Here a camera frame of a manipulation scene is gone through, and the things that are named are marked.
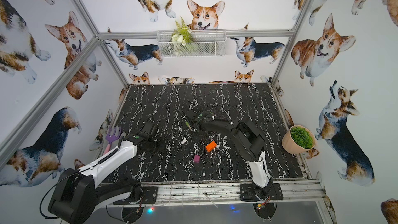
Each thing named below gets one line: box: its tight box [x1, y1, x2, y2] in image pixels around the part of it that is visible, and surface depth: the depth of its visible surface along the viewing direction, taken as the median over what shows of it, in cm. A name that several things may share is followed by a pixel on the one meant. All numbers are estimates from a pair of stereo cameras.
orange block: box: [205, 141, 217, 153], surface depth 90 cm
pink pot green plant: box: [281, 124, 317, 155], surface depth 82 cm
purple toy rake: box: [103, 126, 122, 156], surface depth 94 cm
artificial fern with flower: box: [171, 16, 194, 47], surface depth 85 cm
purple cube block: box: [193, 154, 201, 163], surface depth 86 cm
